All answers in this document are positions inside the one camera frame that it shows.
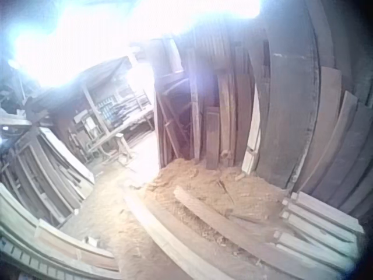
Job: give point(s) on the heap of sawdust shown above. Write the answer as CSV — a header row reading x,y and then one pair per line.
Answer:
x,y
204,178

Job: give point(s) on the pale leaning wooden board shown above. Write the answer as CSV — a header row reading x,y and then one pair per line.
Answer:
x,y
254,137

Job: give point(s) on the wooden workbench with clutter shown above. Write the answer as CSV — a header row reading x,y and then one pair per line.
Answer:
x,y
116,113

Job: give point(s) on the rough brown wooden plank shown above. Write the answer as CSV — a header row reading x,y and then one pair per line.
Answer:
x,y
221,217

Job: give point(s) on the long pale wooden beam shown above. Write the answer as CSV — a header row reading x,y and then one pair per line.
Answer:
x,y
163,227

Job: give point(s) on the row of leaning dark planks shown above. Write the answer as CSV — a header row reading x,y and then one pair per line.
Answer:
x,y
291,111

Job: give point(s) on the stack of leaning wooden frames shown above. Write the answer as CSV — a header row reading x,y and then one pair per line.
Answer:
x,y
46,169

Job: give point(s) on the stack of pale tenoned beams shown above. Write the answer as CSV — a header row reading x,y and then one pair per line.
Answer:
x,y
317,227

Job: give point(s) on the leaning wooden ladder frame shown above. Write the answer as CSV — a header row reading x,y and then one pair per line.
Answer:
x,y
170,122

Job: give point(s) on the pale wooden frame with rails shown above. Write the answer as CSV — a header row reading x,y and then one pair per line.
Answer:
x,y
40,245

